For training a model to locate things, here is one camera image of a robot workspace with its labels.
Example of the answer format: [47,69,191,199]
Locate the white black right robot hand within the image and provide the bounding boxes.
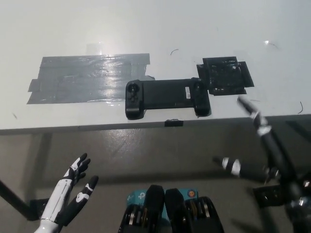
[212,96,311,209]

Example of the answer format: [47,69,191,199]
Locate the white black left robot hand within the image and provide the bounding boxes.
[36,152,99,233]

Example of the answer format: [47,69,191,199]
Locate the black game controller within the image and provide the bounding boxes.
[125,77,211,120]

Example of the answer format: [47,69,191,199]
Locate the black robot legs with teal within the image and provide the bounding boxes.
[118,184,225,233]

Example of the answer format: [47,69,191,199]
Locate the black metal bar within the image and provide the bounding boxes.
[0,179,32,220]

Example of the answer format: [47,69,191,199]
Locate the teal box with logo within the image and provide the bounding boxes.
[125,188,200,221]

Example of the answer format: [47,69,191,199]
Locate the black tape square patch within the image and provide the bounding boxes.
[196,56,255,96]

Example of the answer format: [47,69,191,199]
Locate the small black tape strip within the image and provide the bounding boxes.
[164,118,183,128]

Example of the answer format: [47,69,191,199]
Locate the grey duct tape patch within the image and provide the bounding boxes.
[26,52,156,105]

